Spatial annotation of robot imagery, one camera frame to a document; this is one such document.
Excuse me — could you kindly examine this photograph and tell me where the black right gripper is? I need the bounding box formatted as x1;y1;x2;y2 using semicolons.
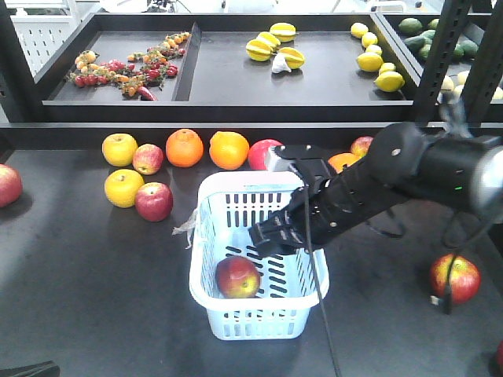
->
248;168;378;257

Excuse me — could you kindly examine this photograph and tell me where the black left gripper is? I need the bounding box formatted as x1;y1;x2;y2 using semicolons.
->
0;361;59;377

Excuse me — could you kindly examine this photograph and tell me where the light blue plastic basket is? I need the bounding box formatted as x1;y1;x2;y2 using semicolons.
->
174;170;329;341

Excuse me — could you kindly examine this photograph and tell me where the red apple bottom edge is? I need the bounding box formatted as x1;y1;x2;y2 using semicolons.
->
494;341;503;375

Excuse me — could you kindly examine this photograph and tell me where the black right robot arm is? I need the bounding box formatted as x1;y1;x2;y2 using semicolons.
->
249;123;502;256

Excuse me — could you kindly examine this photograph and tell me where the big red apple back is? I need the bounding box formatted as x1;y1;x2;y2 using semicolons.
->
248;139;282;170

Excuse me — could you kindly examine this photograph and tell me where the orange left of pair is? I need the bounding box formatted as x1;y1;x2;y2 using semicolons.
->
328;152;361;174

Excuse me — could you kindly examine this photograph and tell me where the dark red apple left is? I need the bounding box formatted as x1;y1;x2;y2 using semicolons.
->
134;182;174;222

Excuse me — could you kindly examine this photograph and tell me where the red apple behind oranges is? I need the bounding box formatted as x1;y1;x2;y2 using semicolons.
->
350;136;373;158

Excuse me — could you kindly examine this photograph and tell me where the small red apple back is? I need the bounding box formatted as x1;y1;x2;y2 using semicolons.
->
132;144;164;175

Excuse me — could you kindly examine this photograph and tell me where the yellow apple front left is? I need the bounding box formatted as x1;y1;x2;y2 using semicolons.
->
104;169;145;208

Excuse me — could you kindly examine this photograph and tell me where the yellow apple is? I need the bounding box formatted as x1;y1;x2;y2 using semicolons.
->
101;134;138;167
104;169;145;208

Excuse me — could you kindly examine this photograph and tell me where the yellow apple back left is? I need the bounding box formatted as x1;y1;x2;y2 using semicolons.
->
101;134;138;167

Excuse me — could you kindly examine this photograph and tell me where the white garlic bulb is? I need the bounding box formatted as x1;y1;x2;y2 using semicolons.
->
271;53;292;74

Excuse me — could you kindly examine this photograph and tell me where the black wooden display stand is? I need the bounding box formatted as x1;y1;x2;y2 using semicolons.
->
1;13;502;376

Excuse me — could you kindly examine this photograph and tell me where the red apple far corner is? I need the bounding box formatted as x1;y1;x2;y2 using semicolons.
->
0;164;23;208

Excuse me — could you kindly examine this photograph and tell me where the cherry tomato vine pile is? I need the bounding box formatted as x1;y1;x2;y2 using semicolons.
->
64;31;192;101

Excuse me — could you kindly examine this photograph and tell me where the black camera cable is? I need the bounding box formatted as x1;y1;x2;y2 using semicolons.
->
290;156;343;377

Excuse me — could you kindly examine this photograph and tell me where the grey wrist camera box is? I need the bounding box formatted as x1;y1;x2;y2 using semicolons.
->
264;145;327;172

